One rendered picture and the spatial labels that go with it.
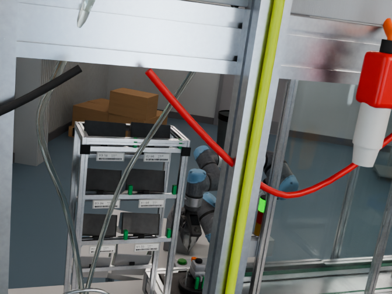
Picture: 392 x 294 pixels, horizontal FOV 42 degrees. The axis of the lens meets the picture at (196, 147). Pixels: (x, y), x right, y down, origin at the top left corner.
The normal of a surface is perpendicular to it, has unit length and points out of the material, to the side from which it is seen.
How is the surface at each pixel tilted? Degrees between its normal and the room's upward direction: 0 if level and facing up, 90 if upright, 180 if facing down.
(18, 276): 0
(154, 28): 90
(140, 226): 65
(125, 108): 90
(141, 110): 90
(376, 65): 90
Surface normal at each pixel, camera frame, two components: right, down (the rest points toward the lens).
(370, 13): 0.33, 0.30
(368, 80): -0.93, -0.03
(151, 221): 0.21, -0.14
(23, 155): -0.14, 0.25
